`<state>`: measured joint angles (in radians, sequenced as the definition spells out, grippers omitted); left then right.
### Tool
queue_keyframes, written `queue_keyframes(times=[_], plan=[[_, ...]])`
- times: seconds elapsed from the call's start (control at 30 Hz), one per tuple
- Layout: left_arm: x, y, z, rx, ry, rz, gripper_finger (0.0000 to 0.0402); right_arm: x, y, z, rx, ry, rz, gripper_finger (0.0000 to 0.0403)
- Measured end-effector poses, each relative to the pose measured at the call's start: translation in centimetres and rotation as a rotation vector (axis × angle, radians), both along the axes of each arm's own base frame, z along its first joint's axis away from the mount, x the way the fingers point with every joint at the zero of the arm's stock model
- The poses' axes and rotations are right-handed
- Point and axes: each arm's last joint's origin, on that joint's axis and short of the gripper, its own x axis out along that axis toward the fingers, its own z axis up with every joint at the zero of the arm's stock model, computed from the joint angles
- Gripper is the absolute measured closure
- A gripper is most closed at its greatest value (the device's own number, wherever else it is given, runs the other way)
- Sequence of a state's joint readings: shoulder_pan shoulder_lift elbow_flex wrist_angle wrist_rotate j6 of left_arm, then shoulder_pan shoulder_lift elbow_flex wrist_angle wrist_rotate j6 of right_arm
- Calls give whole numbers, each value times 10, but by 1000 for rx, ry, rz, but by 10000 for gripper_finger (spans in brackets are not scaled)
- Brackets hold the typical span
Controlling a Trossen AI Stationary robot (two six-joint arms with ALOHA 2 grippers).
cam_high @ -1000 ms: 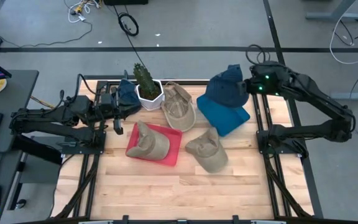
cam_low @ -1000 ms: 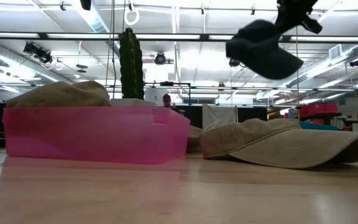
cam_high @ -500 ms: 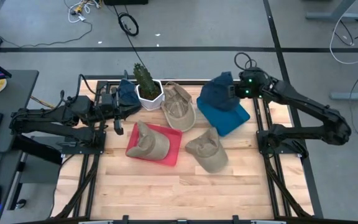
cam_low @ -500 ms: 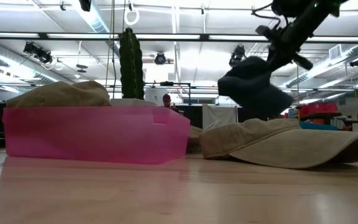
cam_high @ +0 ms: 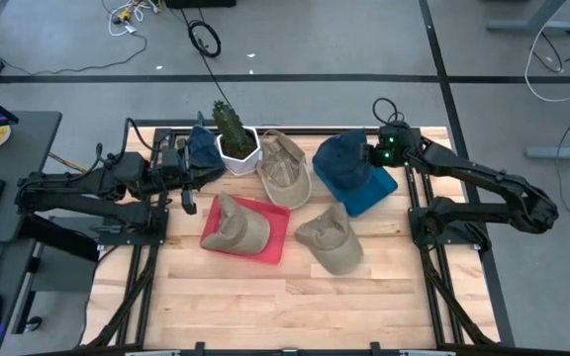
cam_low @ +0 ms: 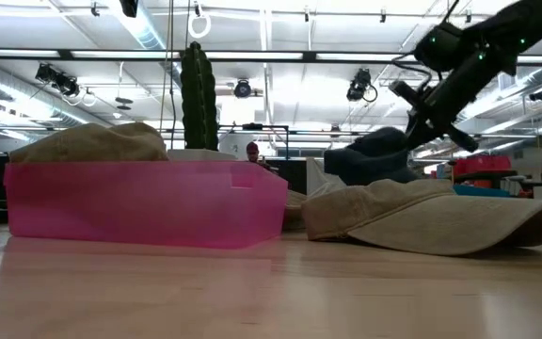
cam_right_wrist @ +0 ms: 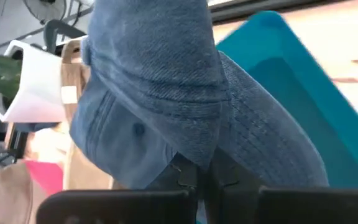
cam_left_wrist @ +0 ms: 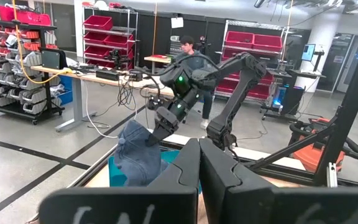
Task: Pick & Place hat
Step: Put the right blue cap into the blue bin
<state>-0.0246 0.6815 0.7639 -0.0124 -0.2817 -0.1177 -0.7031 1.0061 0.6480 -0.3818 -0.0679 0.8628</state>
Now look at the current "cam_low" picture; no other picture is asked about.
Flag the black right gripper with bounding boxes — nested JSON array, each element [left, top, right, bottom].
[[390, 58, 498, 151]]

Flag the dark blue baseball cap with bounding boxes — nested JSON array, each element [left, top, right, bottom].
[[323, 125, 422, 186]]

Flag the red storage bins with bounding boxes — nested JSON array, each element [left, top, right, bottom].
[[453, 154, 513, 178]]

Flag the blue plastic bin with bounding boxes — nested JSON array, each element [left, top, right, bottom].
[[453, 185, 512, 198]]

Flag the black studio light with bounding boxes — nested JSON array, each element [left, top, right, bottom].
[[34, 62, 82, 99]]

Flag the white cloth sheet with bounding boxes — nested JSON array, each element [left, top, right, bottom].
[[306, 157, 347, 197]]

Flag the tall green cactus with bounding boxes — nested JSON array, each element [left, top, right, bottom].
[[179, 40, 219, 152]]

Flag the black overhead crossbar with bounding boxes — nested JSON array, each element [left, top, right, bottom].
[[0, 46, 542, 66]]

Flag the person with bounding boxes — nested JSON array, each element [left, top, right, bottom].
[[245, 140, 279, 174]]

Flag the pink-red translucent plastic bin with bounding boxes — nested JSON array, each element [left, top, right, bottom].
[[4, 160, 290, 250]]

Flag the white hanging ring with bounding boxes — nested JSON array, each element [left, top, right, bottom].
[[187, 2, 213, 40]]

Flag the black ceiling camera with cable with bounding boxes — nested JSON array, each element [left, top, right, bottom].
[[345, 68, 378, 103]]

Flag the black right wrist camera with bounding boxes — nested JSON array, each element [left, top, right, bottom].
[[413, 21, 466, 73]]

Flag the black hanging cable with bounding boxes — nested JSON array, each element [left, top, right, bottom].
[[169, 0, 176, 150]]

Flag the black metal rack frame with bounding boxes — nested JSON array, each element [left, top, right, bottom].
[[217, 122, 291, 161]]

